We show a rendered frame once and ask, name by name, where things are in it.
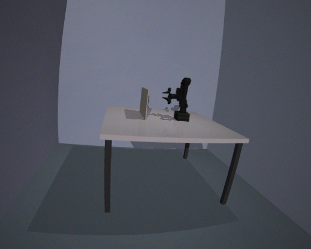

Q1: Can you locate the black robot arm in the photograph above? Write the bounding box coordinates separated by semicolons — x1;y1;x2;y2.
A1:
175;78;191;113

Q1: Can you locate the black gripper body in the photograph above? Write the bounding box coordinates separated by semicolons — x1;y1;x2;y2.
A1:
168;88;176;104

